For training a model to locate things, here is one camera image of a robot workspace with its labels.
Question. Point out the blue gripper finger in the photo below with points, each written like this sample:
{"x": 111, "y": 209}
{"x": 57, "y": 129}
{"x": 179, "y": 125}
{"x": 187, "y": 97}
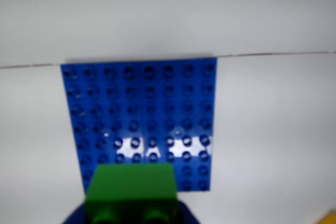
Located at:
{"x": 187, "y": 213}
{"x": 76, "y": 214}

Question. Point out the green 2x2 building block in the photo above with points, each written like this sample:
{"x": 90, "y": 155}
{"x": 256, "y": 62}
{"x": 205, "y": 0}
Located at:
{"x": 131, "y": 192}

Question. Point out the yellow building block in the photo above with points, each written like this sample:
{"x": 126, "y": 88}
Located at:
{"x": 329, "y": 217}

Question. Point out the blue 8x8 studded baseplate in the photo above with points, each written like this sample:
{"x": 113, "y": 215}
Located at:
{"x": 139, "y": 113}

